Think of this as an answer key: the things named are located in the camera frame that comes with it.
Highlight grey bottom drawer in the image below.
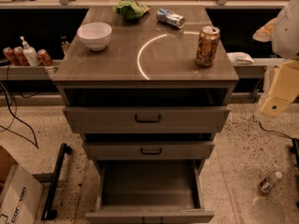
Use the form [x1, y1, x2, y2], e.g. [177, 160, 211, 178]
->
[86, 160, 214, 224]

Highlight grey drawer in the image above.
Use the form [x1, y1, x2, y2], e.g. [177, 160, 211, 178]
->
[86, 160, 214, 224]
[82, 141, 214, 161]
[64, 106, 230, 133]

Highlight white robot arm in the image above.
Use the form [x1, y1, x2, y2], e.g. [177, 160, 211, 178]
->
[253, 0, 299, 121]

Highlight grey drawer cabinet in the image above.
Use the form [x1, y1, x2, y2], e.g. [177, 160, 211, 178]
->
[51, 5, 240, 166]

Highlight grey middle drawer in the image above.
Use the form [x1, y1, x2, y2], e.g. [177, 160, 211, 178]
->
[82, 141, 214, 161]

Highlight grey top drawer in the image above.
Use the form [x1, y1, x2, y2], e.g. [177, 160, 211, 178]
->
[64, 106, 230, 133]

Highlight white folded cloth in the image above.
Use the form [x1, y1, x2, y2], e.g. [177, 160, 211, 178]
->
[227, 52, 254, 64]

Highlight gold soda can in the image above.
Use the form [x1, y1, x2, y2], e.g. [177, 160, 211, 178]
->
[195, 26, 221, 67]

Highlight clear plastic bottle on floor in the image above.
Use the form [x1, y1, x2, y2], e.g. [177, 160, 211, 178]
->
[259, 171, 282, 194]

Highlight silver blue soda can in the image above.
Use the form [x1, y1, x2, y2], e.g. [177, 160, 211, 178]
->
[156, 8, 185, 29]

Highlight white ceramic bowl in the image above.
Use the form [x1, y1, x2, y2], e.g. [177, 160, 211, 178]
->
[77, 22, 112, 51]

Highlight small dark glass bottle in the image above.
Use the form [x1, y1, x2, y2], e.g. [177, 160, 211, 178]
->
[61, 36, 70, 54]

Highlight red can right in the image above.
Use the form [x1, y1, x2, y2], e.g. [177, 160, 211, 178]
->
[37, 49, 53, 66]

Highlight red can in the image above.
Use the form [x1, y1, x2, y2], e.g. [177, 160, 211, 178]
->
[37, 49, 53, 66]
[3, 47, 20, 65]
[13, 47, 29, 66]

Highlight white soap dispenser bottle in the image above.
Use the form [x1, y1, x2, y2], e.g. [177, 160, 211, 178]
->
[21, 36, 40, 66]

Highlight black metal bar stand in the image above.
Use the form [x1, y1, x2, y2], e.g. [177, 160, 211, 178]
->
[41, 143, 72, 221]

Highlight red can far left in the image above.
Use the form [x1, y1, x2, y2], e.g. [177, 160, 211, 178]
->
[3, 47, 20, 65]

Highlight cardboard box with print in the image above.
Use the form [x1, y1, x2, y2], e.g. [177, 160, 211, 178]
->
[0, 147, 43, 224]

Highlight black cable left floor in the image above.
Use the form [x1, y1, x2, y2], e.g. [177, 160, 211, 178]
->
[0, 81, 40, 149]

